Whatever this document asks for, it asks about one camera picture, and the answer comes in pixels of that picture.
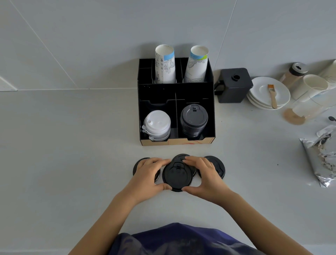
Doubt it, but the wooden handled brush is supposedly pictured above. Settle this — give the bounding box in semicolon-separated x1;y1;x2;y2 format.
267;84;278;109

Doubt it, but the shaker jar with black cap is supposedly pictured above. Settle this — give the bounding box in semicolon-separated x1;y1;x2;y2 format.
279;62;309;89

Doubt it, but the silver foil bag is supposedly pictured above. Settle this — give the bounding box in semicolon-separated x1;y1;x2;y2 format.
299;132;336;188

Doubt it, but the person's left forearm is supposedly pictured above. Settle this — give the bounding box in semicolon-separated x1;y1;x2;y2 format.
69;190;137;255

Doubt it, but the person's left hand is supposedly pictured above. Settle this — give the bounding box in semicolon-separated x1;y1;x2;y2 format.
123;157;173;205

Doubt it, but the black square lidded container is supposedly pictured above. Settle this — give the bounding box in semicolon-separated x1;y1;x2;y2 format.
214;68;254;104

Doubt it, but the small white packet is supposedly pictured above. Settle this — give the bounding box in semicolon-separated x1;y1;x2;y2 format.
316;125;336;138

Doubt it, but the dark blue shirt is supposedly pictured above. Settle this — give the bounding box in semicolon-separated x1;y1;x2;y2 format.
109;222;266;255

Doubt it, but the white cup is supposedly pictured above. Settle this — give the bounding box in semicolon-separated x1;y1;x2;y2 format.
291;74;329;100

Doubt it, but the person's right forearm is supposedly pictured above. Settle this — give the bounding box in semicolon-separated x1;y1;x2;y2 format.
221;192;313;255

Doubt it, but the clear plastic cup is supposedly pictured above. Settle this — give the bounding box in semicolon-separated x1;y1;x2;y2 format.
283;87;336;125

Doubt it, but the stack of white lids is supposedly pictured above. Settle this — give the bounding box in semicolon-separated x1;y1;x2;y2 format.
141;110;171;142

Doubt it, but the stack of black lids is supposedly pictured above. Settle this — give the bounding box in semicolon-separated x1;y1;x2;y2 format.
180;104;209;139

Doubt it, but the white saucer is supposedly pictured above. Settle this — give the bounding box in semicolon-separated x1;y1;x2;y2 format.
249;76;291;106
246;95;286;110
247;92;289;108

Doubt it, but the black cardboard organizer box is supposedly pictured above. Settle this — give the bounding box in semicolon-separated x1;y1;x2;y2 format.
137;57;216;147

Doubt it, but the stack of printed paper cups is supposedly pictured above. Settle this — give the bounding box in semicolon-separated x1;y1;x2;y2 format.
183;45;209;83
154;44;176;84

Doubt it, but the printed paper cup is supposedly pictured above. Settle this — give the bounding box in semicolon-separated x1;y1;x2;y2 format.
319;60;336;90

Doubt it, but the person's right hand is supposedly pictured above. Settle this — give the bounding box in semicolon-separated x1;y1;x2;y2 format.
182;156;235;207

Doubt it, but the black plastic cup lid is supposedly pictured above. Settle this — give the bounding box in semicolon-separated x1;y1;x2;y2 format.
132;157;161;184
198;156;226;180
162;160;195;192
171;154;197;180

